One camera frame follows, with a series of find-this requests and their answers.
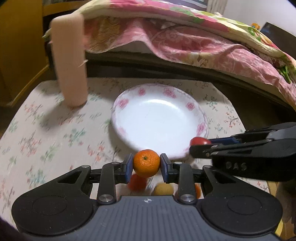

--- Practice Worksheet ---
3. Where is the red cherry tomato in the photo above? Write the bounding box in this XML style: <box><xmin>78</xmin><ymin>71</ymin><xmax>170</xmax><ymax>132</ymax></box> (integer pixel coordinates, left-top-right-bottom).
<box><xmin>190</xmin><ymin>137</ymin><xmax>211</xmax><ymax>146</ymax></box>

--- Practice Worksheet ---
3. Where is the brown longan fruit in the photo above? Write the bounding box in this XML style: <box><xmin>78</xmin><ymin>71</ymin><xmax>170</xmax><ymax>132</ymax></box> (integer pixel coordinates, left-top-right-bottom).
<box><xmin>152</xmin><ymin>183</ymin><xmax>174</xmax><ymax>196</ymax></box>

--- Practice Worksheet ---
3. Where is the small orange mandarin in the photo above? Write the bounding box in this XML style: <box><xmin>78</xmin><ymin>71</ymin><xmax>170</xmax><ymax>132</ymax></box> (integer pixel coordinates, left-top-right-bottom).
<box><xmin>133</xmin><ymin>149</ymin><xmax>161</xmax><ymax>178</ymax></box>

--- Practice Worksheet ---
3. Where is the white floral plate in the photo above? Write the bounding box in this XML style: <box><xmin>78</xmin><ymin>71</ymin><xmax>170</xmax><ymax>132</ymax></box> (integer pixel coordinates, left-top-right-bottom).
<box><xmin>111</xmin><ymin>83</ymin><xmax>209</xmax><ymax>160</ymax></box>

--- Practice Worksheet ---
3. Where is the floral tablecloth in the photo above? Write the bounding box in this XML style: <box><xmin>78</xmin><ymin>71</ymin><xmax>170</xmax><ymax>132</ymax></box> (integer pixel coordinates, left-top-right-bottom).
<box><xmin>0</xmin><ymin>77</ymin><xmax>270</xmax><ymax>223</ymax></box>

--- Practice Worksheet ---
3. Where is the pink floral quilt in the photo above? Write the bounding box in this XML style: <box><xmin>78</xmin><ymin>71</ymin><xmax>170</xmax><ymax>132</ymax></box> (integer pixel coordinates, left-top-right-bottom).
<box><xmin>43</xmin><ymin>0</ymin><xmax>296</xmax><ymax>110</ymax></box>

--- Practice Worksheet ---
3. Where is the pink ribbed cylinder bottle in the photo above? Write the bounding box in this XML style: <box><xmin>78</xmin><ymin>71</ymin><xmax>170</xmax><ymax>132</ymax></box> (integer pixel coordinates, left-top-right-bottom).
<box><xmin>51</xmin><ymin>13</ymin><xmax>88</xmax><ymax>108</ymax></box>

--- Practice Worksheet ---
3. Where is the wooden desk cabinet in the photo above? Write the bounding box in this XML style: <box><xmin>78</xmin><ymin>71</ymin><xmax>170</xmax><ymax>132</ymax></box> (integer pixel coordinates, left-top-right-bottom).
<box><xmin>1</xmin><ymin>1</ymin><xmax>86</xmax><ymax>106</ymax></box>

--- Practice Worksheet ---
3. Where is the dark bed frame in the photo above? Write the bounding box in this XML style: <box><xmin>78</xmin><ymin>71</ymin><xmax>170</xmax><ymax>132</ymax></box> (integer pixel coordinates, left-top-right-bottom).
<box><xmin>45</xmin><ymin>41</ymin><xmax>296</xmax><ymax>130</ymax></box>

